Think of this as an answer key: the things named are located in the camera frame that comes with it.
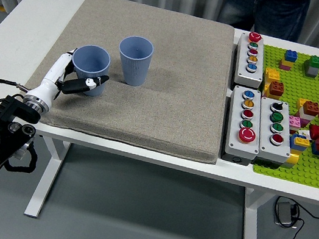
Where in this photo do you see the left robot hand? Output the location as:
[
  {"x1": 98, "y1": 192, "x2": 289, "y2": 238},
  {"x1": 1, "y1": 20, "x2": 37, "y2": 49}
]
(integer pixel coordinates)
[{"x1": 24, "y1": 41, "x2": 114, "y2": 115}]

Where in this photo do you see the blue ribbed cup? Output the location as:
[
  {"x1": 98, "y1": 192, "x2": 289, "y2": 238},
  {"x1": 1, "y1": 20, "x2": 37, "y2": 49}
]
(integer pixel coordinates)
[
  {"x1": 66, "y1": 41, "x2": 113, "y2": 99},
  {"x1": 112, "y1": 34, "x2": 156, "y2": 90}
]

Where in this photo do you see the grey-brown mat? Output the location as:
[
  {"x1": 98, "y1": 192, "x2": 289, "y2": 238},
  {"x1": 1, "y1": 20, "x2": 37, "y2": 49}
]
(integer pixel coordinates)
[{"x1": 14, "y1": 0, "x2": 243, "y2": 166}]

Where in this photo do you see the white table leg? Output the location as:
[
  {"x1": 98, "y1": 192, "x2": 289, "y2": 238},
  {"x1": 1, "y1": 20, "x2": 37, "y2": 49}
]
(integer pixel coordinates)
[
  {"x1": 23, "y1": 135, "x2": 72, "y2": 222},
  {"x1": 236, "y1": 186, "x2": 277, "y2": 239}
]

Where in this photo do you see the grey five-button control box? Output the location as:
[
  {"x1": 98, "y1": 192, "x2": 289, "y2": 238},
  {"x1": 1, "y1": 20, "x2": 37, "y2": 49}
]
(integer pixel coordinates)
[
  {"x1": 230, "y1": 29, "x2": 272, "y2": 90},
  {"x1": 219, "y1": 84, "x2": 270, "y2": 168}
]

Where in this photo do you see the person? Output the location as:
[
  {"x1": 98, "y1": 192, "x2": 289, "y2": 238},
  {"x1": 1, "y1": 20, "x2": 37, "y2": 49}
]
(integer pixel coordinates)
[{"x1": 214, "y1": 0, "x2": 311, "y2": 44}]

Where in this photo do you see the yellow toy brick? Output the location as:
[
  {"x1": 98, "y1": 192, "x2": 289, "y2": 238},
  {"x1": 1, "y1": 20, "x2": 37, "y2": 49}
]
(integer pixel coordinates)
[
  {"x1": 261, "y1": 81, "x2": 273, "y2": 99},
  {"x1": 262, "y1": 66, "x2": 282, "y2": 85},
  {"x1": 281, "y1": 148, "x2": 302, "y2": 171},
  {"x1": 280, "y1": 56, "x2": 295, "y2": 68},
  {"x1": 295, "y1": 97, "x2": 308, "y2": 113},
  {"x1": 293, "y1": 134, "x2": 312, "y2": 149}
]

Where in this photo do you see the brown toy brick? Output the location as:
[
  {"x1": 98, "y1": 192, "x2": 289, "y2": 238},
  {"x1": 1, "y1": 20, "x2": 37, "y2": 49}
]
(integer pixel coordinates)
[
  {"x1": 267, "y1": 80, "x2": 286, "y2": 98},
  {"x1": 301, "y1": 99, "x2": 319, "y2": 118}
]

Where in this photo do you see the pink toy brick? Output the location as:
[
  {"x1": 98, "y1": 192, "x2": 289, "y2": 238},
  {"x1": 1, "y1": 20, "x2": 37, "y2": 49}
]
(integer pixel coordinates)
[
  {"x1": 286, "y1": 115, "x2": 303, "y2": 130},
  {"x1": 278, "y1": 62, "x2": 293, "y2": 73}
]

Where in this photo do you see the grey four-button control box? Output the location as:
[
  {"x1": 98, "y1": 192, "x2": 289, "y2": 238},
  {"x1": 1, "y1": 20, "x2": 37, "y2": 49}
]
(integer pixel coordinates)
[{"x1": 249, "y1": 95, "x2": 301, "y2": 171}]

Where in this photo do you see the blue toy brick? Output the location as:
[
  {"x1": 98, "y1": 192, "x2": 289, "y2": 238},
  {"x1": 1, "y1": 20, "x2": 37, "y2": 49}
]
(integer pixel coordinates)
[
  {"x1": 309, "y1": 140, "x2": 319, "y2": 156},
  {"x1": 287, "y1": 132, "x2": 308, "y2": 152},
  {"x1": 283, "y1": 49, "x2": 300, "y2": 63}
]

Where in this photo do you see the green studded baseplate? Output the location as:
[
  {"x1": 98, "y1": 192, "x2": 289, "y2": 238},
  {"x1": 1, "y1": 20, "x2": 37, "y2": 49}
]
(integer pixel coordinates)
[{"x1": 239, "y1": 43, "x2": 319, "y2": 190}]

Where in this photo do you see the white toy brick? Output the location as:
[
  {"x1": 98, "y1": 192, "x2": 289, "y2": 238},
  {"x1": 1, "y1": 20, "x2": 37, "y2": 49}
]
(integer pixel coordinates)
[{"x1": 296, "y1": 107, "x2": 317, "y2": 123}]

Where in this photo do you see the white printed toy tile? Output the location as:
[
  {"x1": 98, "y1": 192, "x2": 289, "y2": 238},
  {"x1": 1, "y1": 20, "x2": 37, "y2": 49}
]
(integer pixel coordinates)
[{"x1": 297, "y1": 128, "x2": 311, "y2": 139}]

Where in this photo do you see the grey toy brick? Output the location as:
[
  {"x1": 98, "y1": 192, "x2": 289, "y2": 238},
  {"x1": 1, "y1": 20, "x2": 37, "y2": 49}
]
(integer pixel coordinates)
[{"x1": 301, "y1": 60, "x2": 319, "y2": 80}]

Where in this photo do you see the red toy brick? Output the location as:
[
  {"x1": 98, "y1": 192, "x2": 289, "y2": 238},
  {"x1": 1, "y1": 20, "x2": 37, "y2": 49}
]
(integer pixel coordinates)
[{"x1": 307, "y1": 123, "x2": 319, "y2": 141}]

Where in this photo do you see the grey power adapter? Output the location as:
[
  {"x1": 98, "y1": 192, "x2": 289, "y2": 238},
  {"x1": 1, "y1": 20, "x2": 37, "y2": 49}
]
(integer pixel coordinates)
[{"x1": 271, "y1": 198, "x2": 300, "y2": 228}]

